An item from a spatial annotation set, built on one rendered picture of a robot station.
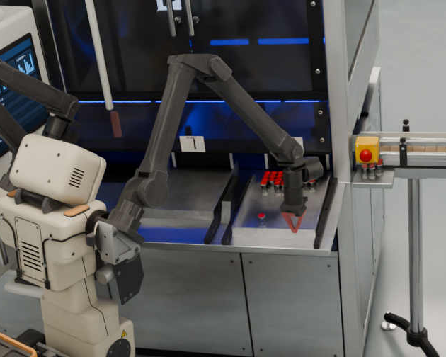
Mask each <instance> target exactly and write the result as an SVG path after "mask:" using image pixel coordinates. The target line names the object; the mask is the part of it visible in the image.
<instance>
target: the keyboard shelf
mask: <svg viewBox="0 0 446 357"><path fill-rule="evenodd" d="M17 268H18V266H17V262H16V263H15V264H14V265H12V267H10V269H9V270H7V272H5V273H7V274H11V275H15V276H14V277H13V278H12V279H11V280H10V281H9V282H8V283H7V284H6V285H5V286H4V289H5V291H7V292H11V293H17V294H21V295H27V296H31V297H35V298H40V297H41V295H42V294H44V292H43V288H40V287H36V286H32V285H26V284H22V283H15V281H14V279H15V278H16V277H17V275H16V269H17Z"/></svg>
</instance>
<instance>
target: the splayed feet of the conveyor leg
mask: <svg viewBox="0 0 446 357"><path fill-rule="evenodd" d="M384 320H385V322H382V324H381V326H382V329H383V330H385V331H388V332H390V331H393V330H394V329H396V326H397V327H399V328H401V329H403V330H404V331H405V332H406V341H407V343H408V344H409V345H411V346H414V347H420V348H421V349H422V351H423V352H424V354H425V355H426V356H427V357H440V356H439V354H438V353H437V351H436V350H435V348H434V347H433V345H432V344H431V343H430V342H429V340H428V330H427V329H426V328H425V327H423V333H421V334H413V333H411V331H410V322H409V321H408V320H407V319H404V318H403V317H400V316H398V315H395V314H393V313H390V312H386V313H385V315H384Z"/></svg>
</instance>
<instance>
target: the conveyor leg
mask: <svg viewBox="0 0 446 357"><path fill-rule="evenodd" d="M401 179H407V183H408V258H409V297H410V331H411V333H413V334H421V333H423V204H422V179H427V178H401Z"/></svg>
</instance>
